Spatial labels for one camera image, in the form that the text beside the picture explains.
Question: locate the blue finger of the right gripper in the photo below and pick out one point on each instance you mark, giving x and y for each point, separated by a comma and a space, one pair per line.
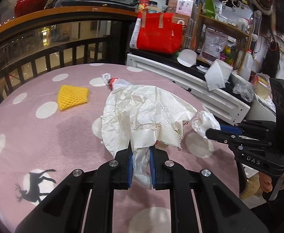
221, 137
233, 130

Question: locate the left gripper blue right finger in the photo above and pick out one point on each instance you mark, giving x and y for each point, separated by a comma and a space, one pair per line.
159, 176

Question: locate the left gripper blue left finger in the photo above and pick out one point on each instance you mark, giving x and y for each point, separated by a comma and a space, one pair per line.
124, 174

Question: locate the white tissue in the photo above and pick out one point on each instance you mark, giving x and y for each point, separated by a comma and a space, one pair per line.
203, 121

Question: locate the white wrapper paper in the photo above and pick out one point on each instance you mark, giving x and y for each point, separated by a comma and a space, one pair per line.
138, 116

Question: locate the right hand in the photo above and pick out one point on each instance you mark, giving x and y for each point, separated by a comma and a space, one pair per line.
266, 182

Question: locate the white upper drawer cabinet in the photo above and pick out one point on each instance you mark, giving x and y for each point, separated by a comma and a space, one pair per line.
223, 103

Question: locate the white printer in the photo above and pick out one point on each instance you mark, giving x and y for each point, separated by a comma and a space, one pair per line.
262, 109

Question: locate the clear plastic bag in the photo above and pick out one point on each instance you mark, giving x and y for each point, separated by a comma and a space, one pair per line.
244, 90

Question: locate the white paper cup stack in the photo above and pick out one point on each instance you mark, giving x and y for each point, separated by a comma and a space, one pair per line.
217, 75

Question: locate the white plastic jug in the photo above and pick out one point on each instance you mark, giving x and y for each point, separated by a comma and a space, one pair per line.
246, 67

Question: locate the white paper bowl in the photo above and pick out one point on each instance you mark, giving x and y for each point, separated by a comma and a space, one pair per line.
187, 58

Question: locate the yellow foam fruit net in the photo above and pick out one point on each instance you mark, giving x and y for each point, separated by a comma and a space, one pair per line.
70, 96

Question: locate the red tote bag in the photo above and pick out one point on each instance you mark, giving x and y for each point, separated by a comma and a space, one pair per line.
158, 33

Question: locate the wooden curved railing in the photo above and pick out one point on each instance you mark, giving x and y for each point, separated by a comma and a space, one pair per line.
61, 15

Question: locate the red ceramic vase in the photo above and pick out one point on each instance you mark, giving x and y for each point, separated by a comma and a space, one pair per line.
24, 7

